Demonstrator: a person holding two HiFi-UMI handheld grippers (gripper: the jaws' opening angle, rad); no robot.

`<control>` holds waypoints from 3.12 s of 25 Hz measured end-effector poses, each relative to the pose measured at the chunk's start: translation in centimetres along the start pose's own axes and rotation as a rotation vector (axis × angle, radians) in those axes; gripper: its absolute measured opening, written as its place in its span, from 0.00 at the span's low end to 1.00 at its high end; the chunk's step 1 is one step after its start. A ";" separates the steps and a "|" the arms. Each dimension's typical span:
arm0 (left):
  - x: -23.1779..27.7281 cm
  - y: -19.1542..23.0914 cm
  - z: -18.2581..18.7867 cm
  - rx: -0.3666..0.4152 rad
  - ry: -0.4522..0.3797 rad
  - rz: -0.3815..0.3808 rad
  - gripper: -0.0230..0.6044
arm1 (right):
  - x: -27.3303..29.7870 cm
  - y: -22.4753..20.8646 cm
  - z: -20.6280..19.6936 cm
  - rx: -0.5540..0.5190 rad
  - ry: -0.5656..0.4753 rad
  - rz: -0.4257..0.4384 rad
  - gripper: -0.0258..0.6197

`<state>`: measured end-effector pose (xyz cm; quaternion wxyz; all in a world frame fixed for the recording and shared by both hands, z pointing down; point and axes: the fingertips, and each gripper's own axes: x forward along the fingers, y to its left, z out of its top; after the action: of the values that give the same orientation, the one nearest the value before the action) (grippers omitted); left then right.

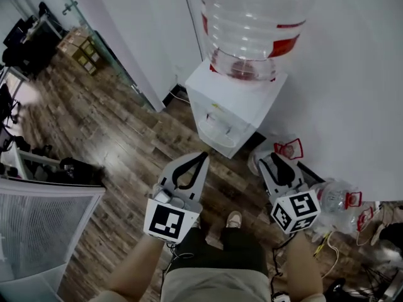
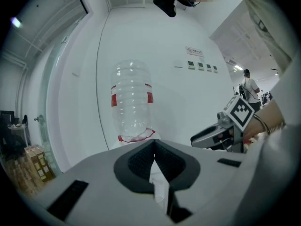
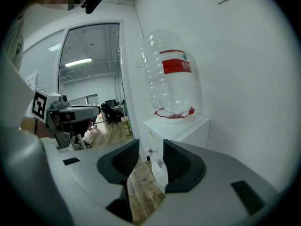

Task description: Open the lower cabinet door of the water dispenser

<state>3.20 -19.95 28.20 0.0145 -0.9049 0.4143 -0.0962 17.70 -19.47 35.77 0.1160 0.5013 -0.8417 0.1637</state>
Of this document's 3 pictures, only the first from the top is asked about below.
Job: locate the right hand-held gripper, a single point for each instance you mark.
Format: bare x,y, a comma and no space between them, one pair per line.
299,206

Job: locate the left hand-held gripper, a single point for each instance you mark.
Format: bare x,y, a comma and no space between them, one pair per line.
165,220

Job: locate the white water dispenser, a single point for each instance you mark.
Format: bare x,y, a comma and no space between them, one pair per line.
239,102

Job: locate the person's left forearm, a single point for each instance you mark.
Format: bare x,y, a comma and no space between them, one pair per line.
138,269

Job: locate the person's right forearm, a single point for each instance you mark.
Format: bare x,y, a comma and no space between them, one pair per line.
303,263

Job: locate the large clear water bottle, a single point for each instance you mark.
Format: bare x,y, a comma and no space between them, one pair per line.
252,20

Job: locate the person's left beige shoe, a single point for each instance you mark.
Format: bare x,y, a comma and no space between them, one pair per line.
196,224

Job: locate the person's beige shoe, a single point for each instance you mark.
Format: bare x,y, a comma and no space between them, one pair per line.
234,219
196,224

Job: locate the person's right beige shoe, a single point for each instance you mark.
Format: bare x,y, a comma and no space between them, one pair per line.
234,219

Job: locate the black trousers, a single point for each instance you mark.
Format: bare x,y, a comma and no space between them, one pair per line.
226,250

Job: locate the metal glass door clamp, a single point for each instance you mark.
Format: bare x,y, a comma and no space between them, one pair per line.
137,90

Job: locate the black trash bin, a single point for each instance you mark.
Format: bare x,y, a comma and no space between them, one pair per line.
82,171

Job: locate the beige shirt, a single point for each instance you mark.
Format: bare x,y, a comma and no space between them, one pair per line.
217,286

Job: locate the black wheeled stand base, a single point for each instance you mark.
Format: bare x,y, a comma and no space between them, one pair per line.
371,282

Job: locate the glass partition with blinds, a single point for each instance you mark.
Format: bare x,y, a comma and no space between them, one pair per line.
37,225

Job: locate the frosted glass door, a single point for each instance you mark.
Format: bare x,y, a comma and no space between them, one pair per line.
104,42

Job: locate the stack of cardboard boxes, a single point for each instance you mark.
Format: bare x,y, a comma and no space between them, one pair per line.
80,47

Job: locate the black office chair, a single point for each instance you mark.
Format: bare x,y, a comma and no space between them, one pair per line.
28,57

